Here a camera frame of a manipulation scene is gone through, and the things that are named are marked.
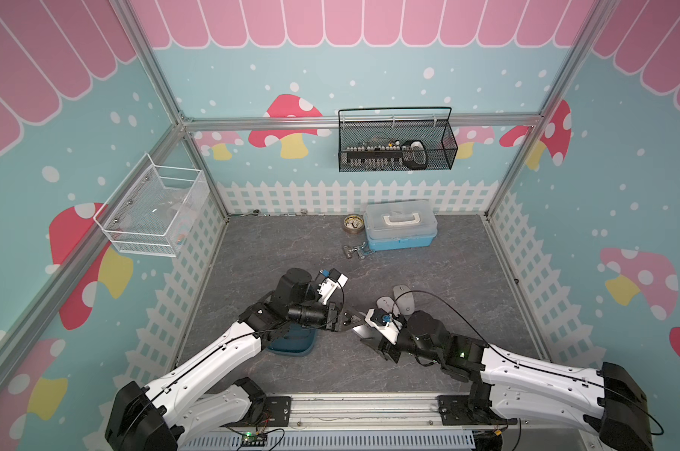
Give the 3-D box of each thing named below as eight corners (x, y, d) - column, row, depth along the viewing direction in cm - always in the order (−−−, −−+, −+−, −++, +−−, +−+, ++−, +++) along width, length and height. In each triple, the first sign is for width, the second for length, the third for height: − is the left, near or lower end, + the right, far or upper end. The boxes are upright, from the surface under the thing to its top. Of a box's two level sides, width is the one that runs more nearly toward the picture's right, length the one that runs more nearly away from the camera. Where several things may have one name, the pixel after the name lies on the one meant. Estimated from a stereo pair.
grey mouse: (396, 316, 93) (397, 313, 91) (393, 289, 100) (394, 285, 98) (414, 316, 93) (416, 313, 91) (410, 289, 100) (411, 285, 98)
